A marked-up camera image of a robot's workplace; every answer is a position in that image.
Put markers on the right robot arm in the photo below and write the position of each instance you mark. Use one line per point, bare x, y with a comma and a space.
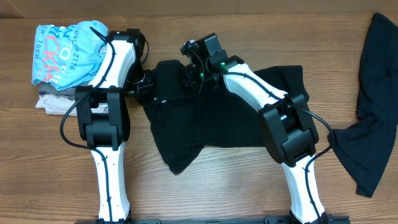
288, 130

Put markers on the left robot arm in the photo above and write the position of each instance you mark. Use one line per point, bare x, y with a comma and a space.
103, 118

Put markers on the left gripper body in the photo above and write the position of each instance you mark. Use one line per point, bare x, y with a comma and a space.
138, 79

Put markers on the grey folded shirt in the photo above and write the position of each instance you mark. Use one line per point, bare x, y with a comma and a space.
48, 89

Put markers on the black t-shirt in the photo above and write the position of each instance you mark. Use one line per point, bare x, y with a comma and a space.
183, 124

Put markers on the light blue printed t-shirt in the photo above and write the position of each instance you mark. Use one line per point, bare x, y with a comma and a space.
66, 57

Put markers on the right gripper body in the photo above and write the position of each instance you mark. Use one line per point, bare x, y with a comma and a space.
195, 74

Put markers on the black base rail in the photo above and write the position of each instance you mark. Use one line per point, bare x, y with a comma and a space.
211, 221

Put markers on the beige folded shirt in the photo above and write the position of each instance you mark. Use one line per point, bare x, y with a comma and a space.
53, 104

